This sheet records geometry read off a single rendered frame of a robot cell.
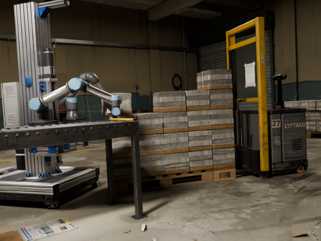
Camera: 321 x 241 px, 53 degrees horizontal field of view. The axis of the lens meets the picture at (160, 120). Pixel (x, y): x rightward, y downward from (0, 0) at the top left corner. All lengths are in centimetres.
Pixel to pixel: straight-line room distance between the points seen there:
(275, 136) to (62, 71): 745
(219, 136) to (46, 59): 209
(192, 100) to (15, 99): 189
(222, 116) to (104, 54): 745
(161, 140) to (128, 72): 771
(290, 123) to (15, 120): 311
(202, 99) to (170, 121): 46
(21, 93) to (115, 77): 738
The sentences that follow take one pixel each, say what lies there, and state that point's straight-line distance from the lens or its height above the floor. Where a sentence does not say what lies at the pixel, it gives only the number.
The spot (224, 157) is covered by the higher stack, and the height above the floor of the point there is 26.
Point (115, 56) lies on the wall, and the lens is 1101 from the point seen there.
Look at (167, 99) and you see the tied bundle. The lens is 360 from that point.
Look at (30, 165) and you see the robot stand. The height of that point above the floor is 35.
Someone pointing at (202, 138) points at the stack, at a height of 51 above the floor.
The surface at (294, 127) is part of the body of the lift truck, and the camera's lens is 422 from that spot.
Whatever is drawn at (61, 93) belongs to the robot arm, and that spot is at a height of 108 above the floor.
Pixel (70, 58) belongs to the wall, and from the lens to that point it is 1038.
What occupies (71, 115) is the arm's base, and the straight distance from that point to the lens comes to 372.
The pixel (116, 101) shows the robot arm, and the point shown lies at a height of 98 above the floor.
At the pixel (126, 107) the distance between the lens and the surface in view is 347.
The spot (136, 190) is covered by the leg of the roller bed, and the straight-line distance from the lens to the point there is 274.
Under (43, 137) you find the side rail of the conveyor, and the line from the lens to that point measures 238.
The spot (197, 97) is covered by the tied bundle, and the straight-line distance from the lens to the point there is 374.
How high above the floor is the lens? 93
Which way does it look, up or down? 3 degrees down
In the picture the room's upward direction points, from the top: 3 degrees counter-clockwise
